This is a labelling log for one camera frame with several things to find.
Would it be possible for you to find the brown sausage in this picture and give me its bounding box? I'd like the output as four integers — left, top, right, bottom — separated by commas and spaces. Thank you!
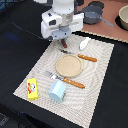
61, 39, 67, 48

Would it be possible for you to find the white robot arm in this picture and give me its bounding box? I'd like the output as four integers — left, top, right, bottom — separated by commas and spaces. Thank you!
34, 0, 84, 40

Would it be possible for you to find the round beige plate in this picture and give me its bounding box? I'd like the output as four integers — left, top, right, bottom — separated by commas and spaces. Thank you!
55, 54, 83, 78

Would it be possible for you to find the grey saucepan with handle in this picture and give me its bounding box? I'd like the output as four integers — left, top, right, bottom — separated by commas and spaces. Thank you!
82, 6, 113, 27

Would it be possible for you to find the brown stove board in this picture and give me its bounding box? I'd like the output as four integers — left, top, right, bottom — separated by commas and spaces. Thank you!
77, 0, 128, 43

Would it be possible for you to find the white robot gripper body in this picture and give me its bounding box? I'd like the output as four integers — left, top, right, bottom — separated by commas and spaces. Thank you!
41, 9, 84, 40

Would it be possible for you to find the fork with wooden handle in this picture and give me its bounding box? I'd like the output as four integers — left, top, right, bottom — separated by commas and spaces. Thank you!
45, 71, 85, 89

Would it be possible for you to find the light blue milk carton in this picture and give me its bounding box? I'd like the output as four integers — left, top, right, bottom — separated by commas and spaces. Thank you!
49, 81, 66, 103

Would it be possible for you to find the beige bowl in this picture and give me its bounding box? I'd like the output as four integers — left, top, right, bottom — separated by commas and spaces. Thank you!
119, 5, 128, 30

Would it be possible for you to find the yellow butter box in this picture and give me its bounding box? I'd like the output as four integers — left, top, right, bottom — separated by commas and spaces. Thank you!
27, 78, 38, 100

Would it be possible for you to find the knife with wooden handle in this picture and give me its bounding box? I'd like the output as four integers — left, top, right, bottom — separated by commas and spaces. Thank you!
58, 49, 97, 62

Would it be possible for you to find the beige woven placemat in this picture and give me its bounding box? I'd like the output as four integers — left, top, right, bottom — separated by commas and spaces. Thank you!
14, 34, 114, 128

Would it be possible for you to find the black burner plate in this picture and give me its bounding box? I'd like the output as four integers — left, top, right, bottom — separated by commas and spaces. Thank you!
88, 1, 104, 9

